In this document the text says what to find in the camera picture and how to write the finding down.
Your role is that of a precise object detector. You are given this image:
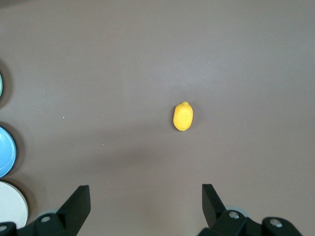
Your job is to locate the blue plate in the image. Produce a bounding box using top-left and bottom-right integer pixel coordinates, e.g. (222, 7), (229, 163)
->
(0, 126), (17, 178)

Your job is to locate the cream white plate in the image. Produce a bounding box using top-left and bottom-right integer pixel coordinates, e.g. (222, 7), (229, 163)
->
(0, 180), (29, 229)

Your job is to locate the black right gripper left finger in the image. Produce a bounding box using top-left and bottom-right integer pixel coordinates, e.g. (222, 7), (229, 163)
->
(0, 185), (91, 236)

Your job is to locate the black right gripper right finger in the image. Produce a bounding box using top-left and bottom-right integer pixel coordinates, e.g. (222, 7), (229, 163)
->
(198, 183), (304, 236)

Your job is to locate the yellow lemon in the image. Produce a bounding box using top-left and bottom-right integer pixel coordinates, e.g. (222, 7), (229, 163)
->
(172, 101), (194, 132)

